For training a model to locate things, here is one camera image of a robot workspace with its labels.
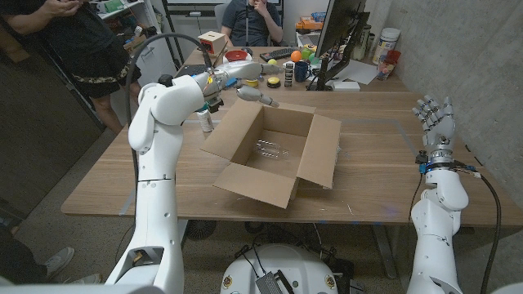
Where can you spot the black round adapter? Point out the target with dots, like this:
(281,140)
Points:
(165,78)

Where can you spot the yellow ball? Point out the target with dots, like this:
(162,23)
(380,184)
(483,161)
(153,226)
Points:
(272,61)

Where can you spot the orange box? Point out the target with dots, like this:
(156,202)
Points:
(308,24)

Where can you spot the table leg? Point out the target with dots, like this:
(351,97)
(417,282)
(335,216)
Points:
(384,253)

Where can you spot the person with grey sneaker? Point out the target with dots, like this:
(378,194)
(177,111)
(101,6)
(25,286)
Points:
(59,261)

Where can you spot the black and yellow disc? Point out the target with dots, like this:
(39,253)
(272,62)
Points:
(274,82)

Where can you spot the colourful stacking rings toy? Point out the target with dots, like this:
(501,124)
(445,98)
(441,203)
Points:
(252,83)

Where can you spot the orange ball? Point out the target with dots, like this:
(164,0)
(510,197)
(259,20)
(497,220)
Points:
(296,56)

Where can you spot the white paper sheet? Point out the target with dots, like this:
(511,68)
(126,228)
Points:
(359,71)

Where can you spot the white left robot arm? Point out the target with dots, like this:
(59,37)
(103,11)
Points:
(157,204)

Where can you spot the grey office chair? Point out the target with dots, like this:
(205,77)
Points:
(220,16)

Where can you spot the white canister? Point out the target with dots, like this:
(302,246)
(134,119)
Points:
(386,43)

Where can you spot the wooden box with red face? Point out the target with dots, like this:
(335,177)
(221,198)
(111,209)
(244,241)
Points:
(210,43)

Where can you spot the flat white box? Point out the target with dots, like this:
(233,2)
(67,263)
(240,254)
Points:
(346,85)

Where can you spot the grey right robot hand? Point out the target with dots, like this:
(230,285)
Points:
(439,124)

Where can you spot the black dice stack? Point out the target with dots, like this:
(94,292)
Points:
(289,75)

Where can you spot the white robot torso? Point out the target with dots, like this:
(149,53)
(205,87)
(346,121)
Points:
(282,265)

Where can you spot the small brown cardboard box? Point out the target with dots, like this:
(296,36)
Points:
(130,43)

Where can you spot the black computer mouse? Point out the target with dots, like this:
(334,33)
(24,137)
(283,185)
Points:
(247,50)

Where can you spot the large open cardboard box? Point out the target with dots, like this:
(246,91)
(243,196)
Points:
(320,151)

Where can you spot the clear plastic bottle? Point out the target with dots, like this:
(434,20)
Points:
(269,149)

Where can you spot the dark blue mug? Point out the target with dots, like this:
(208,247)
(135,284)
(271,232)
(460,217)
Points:
(301,72)

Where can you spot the standing person in black clothes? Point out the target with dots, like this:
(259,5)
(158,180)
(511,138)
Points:
(81,36)

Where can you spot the red bowl on plate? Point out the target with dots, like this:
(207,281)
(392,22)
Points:
(248,60)

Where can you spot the seated person in dark shirt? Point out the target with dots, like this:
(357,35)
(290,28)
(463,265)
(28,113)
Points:
(251,24)

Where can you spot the green toy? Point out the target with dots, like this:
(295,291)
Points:
(307,52)

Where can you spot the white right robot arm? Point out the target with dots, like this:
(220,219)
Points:
(435,228)

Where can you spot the black laptop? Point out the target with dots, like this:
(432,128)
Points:
(190,70)

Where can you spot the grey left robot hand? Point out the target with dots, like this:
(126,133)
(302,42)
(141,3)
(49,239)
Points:
(241,72)

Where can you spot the black computer monitor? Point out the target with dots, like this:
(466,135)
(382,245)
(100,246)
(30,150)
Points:
(339,24)

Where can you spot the white cabinet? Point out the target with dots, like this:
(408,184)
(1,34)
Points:
(159,57)

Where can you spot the black keyboard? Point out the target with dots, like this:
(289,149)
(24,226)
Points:
(280,54)

